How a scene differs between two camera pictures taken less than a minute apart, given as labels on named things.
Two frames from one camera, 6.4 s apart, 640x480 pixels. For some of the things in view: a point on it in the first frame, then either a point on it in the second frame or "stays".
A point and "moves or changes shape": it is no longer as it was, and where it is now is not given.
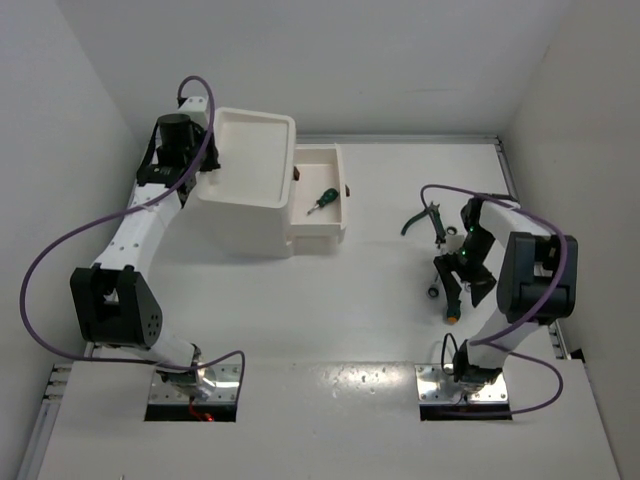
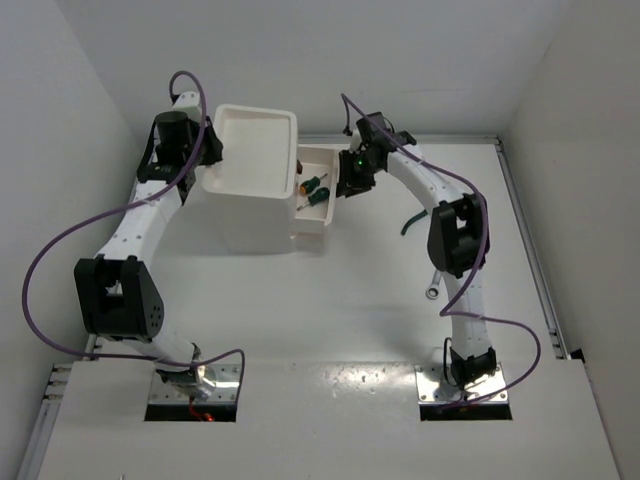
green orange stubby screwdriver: x=453 y=311 moves or changes shape
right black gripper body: x=471 y=257 -> x=362 y=171
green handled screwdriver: x=327 y=196 moves or changes shape
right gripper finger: x=482 y=285 -> x=349 y=190
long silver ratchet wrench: x=434 y=290 stays
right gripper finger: x=451 y=286 -> x=345 y=159
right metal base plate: x=436 y=385 stays
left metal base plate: x=227 y=378 stays
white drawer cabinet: x=243 y=208 stays
